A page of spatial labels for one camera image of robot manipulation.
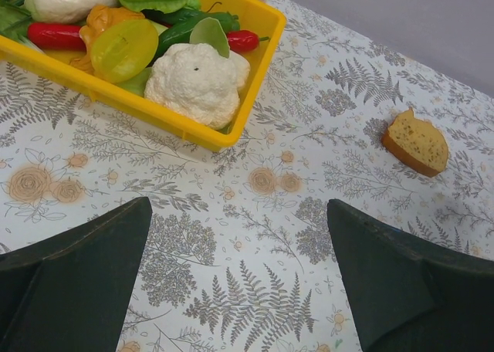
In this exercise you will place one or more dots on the green cucumber toy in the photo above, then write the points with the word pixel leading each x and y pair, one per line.
pixel 180 32

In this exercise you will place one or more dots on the yellow orange pepper toy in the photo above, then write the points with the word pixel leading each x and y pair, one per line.
pixel 119 43

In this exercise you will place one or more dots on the yellow plastic bin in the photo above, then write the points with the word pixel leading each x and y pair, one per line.
pixel 128 96

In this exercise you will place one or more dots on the red chili pepper toy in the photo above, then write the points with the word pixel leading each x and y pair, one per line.
pixel 56 36
pixel 242 41

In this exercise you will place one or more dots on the floral tablecloth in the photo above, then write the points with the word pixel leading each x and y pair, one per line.
pixel 239 256

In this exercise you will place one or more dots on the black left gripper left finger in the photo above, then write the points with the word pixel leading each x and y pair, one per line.
pixel 70 292

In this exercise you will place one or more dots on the slice of brown bread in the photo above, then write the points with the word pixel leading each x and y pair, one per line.
pixel 417 143

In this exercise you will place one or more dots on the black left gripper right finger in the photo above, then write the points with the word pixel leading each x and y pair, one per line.
pixel 409 294

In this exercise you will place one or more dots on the white cauliflower toy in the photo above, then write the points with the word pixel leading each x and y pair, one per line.
pixel 195 81

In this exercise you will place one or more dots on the red chili pepper toy left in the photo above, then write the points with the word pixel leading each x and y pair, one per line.
pixel 56 36

